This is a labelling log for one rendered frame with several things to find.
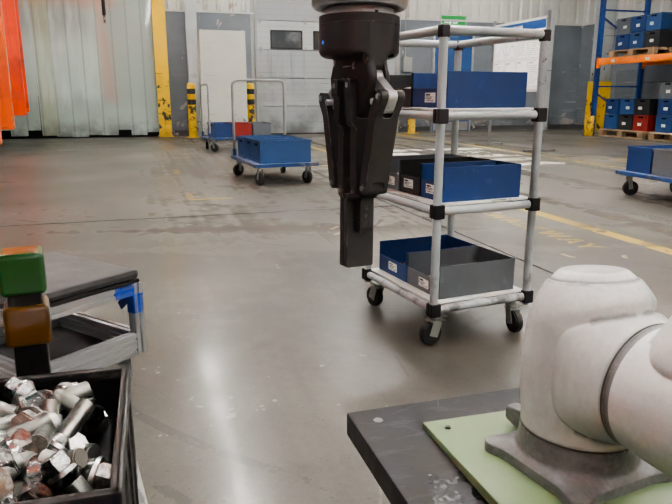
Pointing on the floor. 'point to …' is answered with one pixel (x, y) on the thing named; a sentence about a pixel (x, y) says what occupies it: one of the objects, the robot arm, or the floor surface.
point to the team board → (518, 56)
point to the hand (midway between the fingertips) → (356, 230)
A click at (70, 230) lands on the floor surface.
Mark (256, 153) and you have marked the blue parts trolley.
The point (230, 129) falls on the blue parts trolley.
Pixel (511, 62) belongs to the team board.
